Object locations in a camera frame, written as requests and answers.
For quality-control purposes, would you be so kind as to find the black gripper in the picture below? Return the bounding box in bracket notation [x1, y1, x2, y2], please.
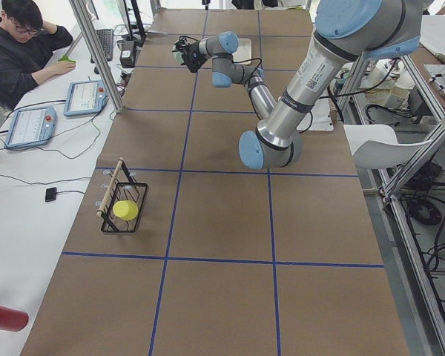
[172, 41, 207, 73]

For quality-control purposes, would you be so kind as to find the green cup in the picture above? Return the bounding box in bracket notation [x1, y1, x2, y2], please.
[173, 51, 185, 65]

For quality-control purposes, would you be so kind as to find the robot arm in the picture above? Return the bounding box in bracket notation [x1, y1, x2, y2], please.
[172, 0, 423, 170]

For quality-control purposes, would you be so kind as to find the cream rabbit tray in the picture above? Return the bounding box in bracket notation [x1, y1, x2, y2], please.
[233, 38, 252, 65]

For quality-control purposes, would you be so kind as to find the yellow cup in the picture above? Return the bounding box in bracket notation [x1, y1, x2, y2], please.
[112, 200, 139, 221]

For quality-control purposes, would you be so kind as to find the black power box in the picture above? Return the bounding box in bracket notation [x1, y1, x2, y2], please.
[119, 41, 136, 68]

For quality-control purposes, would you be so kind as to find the black keyboard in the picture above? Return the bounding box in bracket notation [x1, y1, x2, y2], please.
[95, 28, 114, 62]

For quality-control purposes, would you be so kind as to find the far teach pendant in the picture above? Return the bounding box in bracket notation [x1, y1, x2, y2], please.
[63, 80, 108, 117]

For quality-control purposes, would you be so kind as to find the teach pendant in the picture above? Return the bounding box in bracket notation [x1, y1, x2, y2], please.
[4, 106, 57, 150]
[63, 80, 108, 117]

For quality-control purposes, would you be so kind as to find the green tool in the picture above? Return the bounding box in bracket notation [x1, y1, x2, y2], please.
[58, 56, 76, 63]

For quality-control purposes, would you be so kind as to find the seated person in black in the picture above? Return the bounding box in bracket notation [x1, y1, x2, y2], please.
[0, 1, 76, 109]

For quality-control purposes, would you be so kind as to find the near teach pendant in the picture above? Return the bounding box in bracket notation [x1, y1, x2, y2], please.
[4, 106, 57, 150]

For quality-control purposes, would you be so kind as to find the small black device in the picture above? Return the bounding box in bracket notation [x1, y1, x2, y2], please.
[44, 187, 58, 202]

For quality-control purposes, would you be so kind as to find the white chair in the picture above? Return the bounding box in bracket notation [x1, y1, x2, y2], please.
[343, 124, 441, 170]

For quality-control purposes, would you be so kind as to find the red bottle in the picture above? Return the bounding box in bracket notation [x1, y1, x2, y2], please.
[0, 306, 29, 332]

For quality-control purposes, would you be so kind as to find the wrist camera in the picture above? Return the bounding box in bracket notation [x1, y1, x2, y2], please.
[175, 35, 197, 47]

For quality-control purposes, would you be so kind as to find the aluminium frame post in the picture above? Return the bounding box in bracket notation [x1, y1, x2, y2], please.
[69, 0, 123, 113]

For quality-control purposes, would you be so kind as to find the black wire cup rack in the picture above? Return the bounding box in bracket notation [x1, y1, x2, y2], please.
[96, 158, 149, 234]

